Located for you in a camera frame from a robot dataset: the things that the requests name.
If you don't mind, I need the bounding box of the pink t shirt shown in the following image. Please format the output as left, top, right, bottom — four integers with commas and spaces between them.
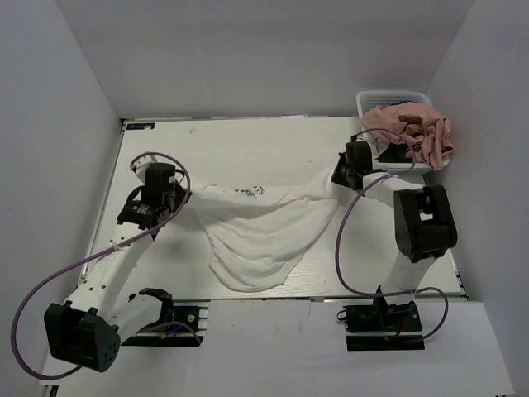
360, 102, 455, 171

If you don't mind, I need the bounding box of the white printed t shirt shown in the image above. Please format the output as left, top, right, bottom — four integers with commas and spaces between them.
189, 169, 339, 293

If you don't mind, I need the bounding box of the dark green t shirt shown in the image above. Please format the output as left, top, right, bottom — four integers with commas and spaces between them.
378, 143, 412, 164

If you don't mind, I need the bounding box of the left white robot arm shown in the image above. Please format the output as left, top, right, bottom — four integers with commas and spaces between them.
44, 163, 189, 372

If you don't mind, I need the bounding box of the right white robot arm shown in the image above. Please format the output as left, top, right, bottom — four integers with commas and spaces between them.
331, 141, 458, 298

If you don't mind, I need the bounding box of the white plastic basket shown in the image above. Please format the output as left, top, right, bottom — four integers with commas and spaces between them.
356, 90, 455, 174

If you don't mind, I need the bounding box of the blue table label sticker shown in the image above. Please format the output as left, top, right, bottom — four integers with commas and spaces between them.
126, 122, 155, 131

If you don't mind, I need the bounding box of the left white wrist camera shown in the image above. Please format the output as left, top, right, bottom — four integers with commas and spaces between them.
129, 157, 152, 184

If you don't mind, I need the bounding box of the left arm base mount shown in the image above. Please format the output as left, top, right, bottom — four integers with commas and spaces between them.
122, 301, 210, 347

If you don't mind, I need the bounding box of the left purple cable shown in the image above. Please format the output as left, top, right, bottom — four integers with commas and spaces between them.
11, 151, 192, 380

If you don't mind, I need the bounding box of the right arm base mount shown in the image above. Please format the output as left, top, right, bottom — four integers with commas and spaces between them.
336, 298, 425, 352

